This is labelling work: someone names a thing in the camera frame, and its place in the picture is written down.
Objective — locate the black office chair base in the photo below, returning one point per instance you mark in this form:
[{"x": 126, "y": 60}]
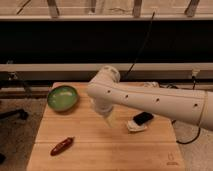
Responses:
[{"x": 20, "y": 112}]

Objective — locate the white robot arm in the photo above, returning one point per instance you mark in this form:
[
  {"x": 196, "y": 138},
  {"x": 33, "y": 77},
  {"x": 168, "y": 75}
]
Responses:
[{"x": 194, "y": 107}]

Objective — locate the black smartphone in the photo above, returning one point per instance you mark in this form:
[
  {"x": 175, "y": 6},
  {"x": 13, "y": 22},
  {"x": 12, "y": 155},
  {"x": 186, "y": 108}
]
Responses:
[{"x": 142, "y": 118}]

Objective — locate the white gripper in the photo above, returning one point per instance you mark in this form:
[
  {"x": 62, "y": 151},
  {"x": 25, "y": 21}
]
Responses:
[{"x": 104, "y": 109}]

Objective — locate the red chili pepper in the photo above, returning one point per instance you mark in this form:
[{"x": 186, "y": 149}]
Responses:
[{"x": 62, "y": 146}]

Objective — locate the white crumpled packet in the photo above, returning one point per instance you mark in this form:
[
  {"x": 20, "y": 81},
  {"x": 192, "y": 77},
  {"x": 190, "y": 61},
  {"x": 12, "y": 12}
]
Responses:
[{"x": 151, "y": 84}]

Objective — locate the green bowl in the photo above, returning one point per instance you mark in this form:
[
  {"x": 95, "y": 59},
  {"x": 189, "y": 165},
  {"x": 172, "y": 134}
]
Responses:
[{"x": 62, "y": 98}]

